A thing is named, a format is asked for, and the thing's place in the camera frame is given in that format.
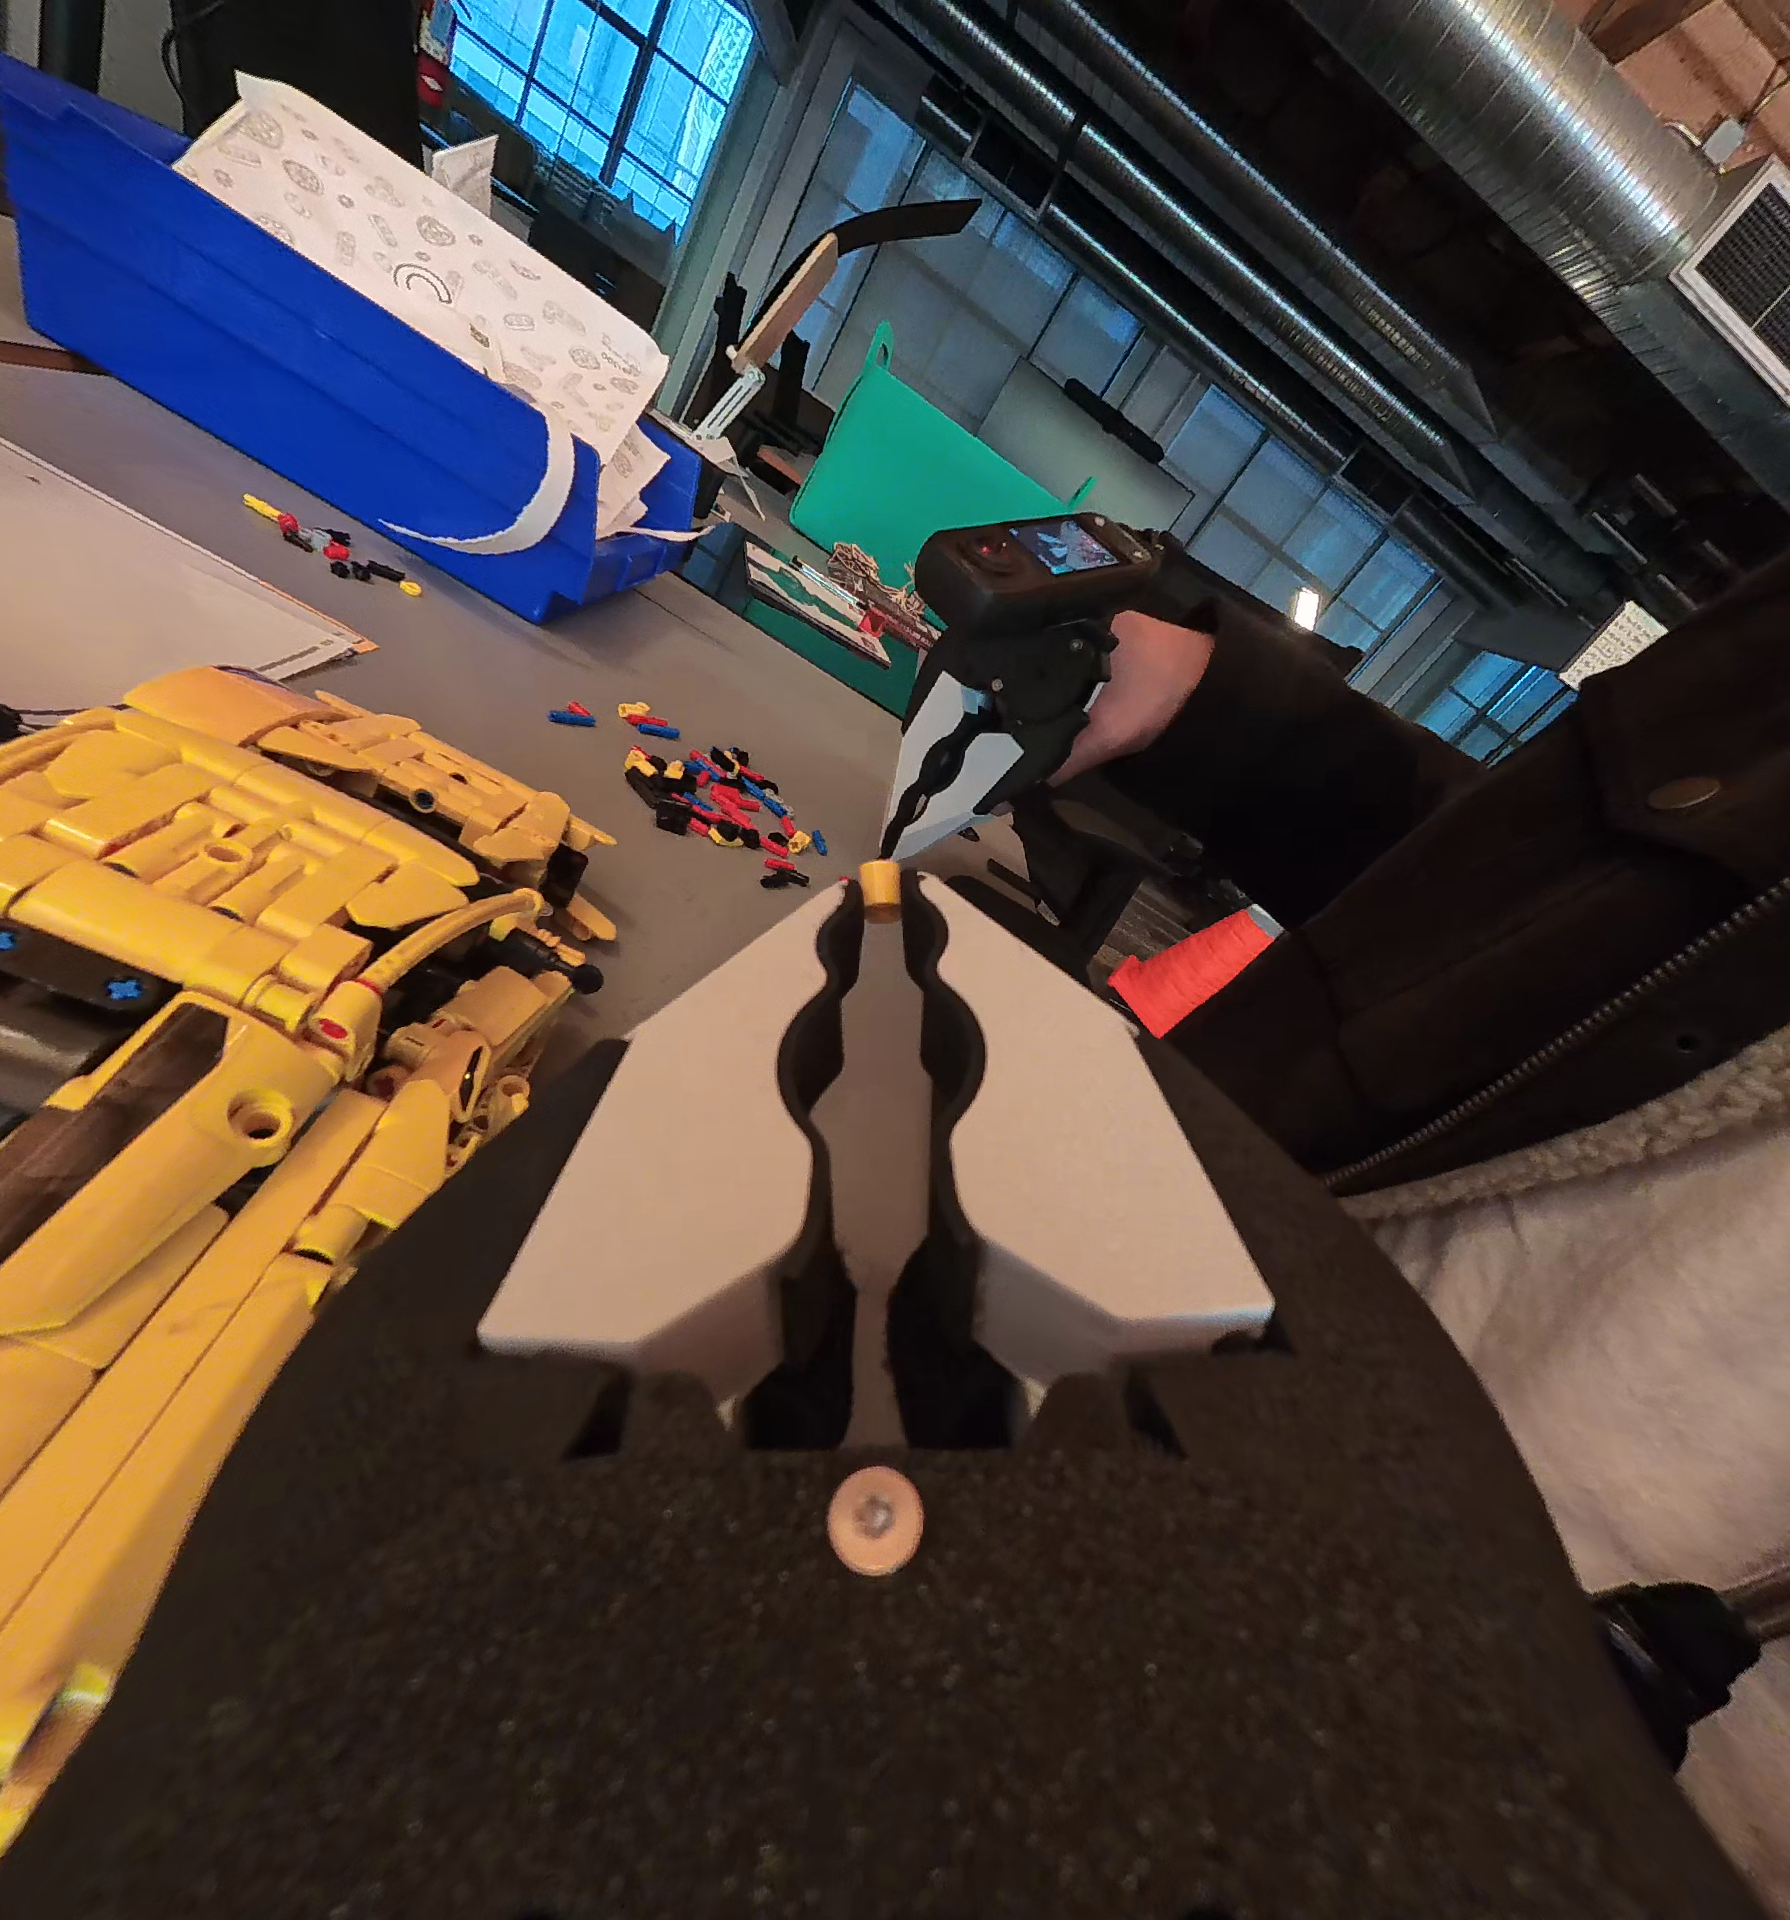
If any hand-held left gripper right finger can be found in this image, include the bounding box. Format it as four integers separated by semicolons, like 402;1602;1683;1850
910;872;1277;1429

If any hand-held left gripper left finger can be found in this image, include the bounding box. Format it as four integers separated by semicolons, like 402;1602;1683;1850
474;879;855;1429

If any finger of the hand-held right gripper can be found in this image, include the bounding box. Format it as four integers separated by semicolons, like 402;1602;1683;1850
899;719;1041;863
880;675;975;860

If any pile of coloured brick pins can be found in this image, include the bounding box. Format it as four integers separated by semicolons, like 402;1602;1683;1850
547;698;851;890

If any instruction booklet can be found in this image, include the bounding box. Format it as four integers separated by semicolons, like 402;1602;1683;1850
0;402;379;707

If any person's right forearm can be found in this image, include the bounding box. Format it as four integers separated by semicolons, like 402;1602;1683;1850
1059;600;1482;933

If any grey desk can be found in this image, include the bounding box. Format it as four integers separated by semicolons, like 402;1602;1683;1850
0;196;1121;1502

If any person's right hand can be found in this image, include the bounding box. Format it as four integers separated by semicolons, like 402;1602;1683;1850
1079;613;1222;764

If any flat printed box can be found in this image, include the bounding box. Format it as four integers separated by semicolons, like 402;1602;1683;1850
744;536;938;662

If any orange-red ribbed object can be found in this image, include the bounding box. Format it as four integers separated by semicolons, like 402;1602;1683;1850
1108;908;1278;1039

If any dark fleece-lined jacket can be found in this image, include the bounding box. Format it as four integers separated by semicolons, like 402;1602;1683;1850
1166;510;1790;1203

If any yellow toy brick car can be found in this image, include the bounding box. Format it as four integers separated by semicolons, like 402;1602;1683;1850
0;667;618;1863

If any small cluster of brick pins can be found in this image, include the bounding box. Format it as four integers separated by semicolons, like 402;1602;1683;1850
242;492;424;598

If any gridded window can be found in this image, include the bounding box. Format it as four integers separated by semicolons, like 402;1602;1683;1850
445;0;759;233

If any white patterned paper bag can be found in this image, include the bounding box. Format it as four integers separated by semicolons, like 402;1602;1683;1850
175;72;717;554

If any blue plastic bin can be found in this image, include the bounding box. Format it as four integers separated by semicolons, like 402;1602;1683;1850
0;45;717;625

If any white air vent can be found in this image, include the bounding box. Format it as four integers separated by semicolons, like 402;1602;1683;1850
1673;163;1790;410

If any black lanyard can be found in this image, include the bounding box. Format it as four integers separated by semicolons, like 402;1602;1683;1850
1592;1515;1790;1772

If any silver ventilation duct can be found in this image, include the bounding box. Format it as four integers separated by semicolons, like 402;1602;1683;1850
1284;0;1790;519

